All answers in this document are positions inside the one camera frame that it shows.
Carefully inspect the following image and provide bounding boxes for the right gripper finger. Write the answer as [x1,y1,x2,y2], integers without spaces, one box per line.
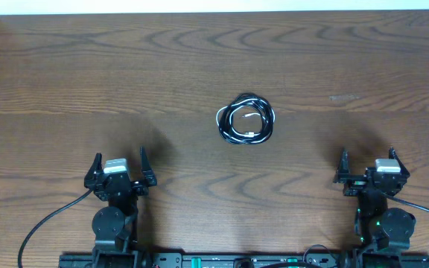
[334,149,366,184]
[388,147,410,177]

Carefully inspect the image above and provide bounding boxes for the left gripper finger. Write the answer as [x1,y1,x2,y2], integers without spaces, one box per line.
[140,147,157,187]
[83,153,103,189]

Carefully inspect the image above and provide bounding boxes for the white cable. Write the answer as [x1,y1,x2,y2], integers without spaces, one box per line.
[215,97,276,144]

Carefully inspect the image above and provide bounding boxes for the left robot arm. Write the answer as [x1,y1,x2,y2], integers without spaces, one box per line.
[84,147,157,268]

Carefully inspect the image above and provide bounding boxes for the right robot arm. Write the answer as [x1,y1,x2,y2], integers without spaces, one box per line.
[334,148,416,267]

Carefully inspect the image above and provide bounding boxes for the left camera black cable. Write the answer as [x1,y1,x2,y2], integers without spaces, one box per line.
[16,188,95,268]

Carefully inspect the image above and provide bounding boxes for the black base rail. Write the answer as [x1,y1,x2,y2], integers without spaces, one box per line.
[57,252,429,268]

